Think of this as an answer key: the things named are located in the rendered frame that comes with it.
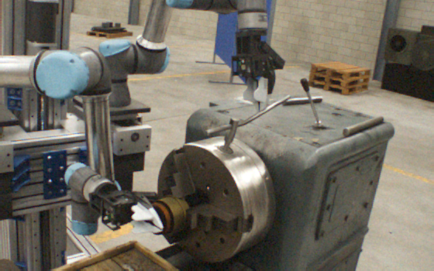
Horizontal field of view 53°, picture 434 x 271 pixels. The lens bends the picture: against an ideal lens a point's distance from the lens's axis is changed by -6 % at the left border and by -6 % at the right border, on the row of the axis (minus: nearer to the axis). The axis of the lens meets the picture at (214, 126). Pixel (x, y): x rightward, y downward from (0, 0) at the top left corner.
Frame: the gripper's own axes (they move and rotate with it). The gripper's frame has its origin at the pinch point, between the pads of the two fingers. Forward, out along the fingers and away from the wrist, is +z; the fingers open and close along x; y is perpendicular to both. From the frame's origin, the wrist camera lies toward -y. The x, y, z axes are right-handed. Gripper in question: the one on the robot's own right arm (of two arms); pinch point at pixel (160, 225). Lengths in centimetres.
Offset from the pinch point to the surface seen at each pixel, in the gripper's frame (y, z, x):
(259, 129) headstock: -35.4, -2.8, 17.0
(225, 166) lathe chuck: -15.1, 3.9, 13.1
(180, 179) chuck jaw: -10.5, -5.9, 7.0
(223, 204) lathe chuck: -15.1, 5.0, 3.4
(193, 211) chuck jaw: -8.5, 1.5, 1.9
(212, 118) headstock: -33.2, -18.2, 16.3
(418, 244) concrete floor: -264, -6, -109
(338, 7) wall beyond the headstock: -1005, -519, 49
